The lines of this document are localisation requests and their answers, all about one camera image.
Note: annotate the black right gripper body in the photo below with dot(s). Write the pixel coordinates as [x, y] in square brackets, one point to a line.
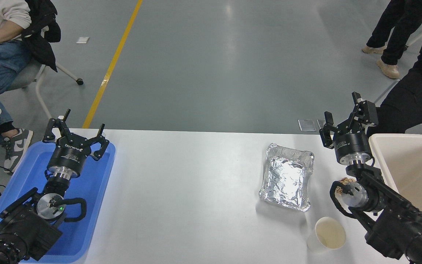
[352, 145]

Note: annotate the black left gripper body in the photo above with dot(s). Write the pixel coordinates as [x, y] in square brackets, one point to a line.
[70, 156]

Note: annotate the white paper cup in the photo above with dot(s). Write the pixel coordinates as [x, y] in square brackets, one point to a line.
[328, 233]

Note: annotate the metal floor plate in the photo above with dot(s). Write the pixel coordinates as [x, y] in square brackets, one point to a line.
[321, 123]
[307, 125]

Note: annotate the crumpled tan paper ball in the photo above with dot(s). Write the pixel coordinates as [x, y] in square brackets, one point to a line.
[347, 180]

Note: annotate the blue plastic tray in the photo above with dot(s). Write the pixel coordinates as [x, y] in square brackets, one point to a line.
[93, 183]

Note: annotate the person beside bin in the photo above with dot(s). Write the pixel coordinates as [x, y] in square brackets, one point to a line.
[408, 99]

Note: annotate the silver foil tray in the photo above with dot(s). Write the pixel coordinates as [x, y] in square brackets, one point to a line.
[287, 178]

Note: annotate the grey office chair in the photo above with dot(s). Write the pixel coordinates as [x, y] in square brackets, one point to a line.
[24, 79]

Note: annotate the large pale bin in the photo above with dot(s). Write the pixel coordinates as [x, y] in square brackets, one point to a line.
[416, 165]

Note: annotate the white paper scrap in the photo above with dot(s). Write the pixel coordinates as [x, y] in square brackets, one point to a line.
[82, 40]

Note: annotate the walking person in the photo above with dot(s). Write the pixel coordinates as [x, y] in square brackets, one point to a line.
[398, 25]

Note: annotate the black jacket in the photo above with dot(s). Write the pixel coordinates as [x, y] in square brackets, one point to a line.
[40, 33]

